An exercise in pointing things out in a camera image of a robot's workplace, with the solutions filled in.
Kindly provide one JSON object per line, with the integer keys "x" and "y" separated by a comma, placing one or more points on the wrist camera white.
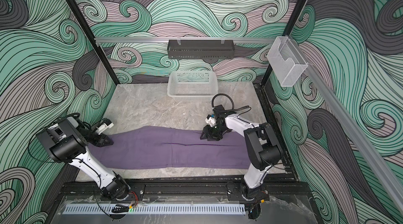
{"x": 211, "y": 120}
{"x": 104, "y": 125}

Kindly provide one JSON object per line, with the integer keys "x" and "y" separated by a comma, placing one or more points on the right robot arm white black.
{"x": 263, "y": 147}

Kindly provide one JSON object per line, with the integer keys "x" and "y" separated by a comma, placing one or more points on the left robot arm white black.
{"x": 67, "y": 140}

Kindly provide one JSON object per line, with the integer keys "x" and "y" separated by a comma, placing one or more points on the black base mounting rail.
{"x": 228, "y": 187}

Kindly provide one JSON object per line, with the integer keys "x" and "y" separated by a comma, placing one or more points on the aluminium back rail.
{"x": 142, "y": 39}

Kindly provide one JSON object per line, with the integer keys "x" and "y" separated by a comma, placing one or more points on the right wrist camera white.
{"x": 211, "y": 120}

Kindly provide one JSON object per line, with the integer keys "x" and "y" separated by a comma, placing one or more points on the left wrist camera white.
{"x": 104, "y": 125}

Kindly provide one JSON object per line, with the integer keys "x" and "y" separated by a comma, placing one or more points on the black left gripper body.
{"x": 93, "y": 138}

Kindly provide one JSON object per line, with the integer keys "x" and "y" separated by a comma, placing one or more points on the black wall-mounted tray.
{"x": 201, "y": 49}

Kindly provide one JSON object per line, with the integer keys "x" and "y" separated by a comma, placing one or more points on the aluminium right rail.
{"x": 322, "y": 80}

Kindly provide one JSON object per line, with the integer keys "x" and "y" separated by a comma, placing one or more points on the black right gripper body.
{"x": 215, "y": 131}

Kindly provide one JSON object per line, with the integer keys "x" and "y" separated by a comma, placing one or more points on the clear acrylic wall holder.
{"x": 287, "y": 60}

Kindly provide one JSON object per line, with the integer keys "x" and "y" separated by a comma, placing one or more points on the white slotted cable duct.
{"x": 156, "y": 209}

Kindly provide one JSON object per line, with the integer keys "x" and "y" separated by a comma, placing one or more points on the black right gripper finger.
{"x": 205, "y": 136}
{"x": 214, "y": 138}

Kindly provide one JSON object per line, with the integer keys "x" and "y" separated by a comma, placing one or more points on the white perforated plastic basket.
{"x": 192, "y": 86}

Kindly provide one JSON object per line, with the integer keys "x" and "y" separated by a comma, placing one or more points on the purple long pants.
{"x": 152, "y": 147}

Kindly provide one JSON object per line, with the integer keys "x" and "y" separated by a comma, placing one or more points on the aluminium rail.
{"x": 322, "y": 80}
{"x": 142, "y": 39}

